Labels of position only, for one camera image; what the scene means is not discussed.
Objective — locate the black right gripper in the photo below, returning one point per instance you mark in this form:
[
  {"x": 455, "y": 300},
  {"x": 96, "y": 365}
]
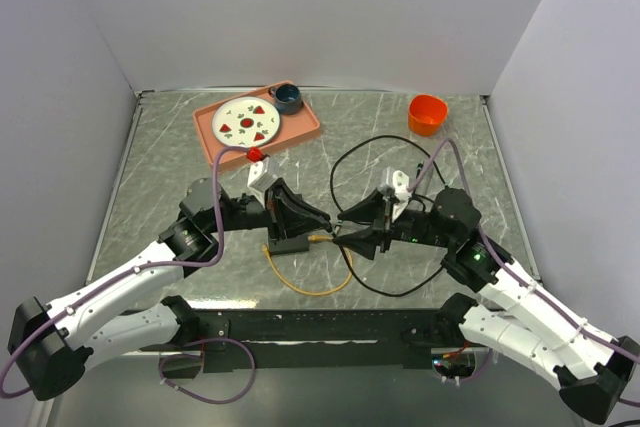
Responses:
[{"x": 373, "y": 208}]

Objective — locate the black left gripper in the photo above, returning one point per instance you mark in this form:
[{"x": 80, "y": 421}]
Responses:
[{"x": 285, "y": 213}]

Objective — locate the black network switch box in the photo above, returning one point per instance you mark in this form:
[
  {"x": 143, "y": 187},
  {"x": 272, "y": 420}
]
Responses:
[{"x": 287, "y": 246}]

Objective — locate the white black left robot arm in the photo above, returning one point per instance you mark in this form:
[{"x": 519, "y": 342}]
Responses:
[{"x": 54, "y": 344}]

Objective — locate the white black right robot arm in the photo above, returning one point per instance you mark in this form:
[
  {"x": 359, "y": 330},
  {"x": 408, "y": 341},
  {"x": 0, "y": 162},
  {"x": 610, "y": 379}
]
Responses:
[{"x": 515, "y": 315}]

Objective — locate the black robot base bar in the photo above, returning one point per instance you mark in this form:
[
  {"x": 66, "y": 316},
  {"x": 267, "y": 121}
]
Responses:
[{"x": 304, "y": 338}]

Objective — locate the pink rectangular tray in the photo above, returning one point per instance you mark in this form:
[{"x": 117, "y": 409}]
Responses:
[{"x": 295, "y": 129}]

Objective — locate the white plate with strawberries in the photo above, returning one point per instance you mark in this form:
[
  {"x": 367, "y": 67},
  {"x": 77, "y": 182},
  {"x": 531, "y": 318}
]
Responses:
[{"x": 247, "y": 121}]

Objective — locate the dark blue mug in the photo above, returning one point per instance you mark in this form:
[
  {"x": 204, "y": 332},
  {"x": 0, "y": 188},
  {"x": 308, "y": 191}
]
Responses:
[{"x": 287, "y": 98}]

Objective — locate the orange plastic cup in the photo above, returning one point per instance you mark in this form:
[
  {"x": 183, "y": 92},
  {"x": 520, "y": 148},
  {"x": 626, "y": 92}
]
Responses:
[{"x": 426, "y": 114}]

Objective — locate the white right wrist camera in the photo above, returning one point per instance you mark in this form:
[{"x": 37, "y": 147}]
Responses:
[{"x": 394, "y": 187}]

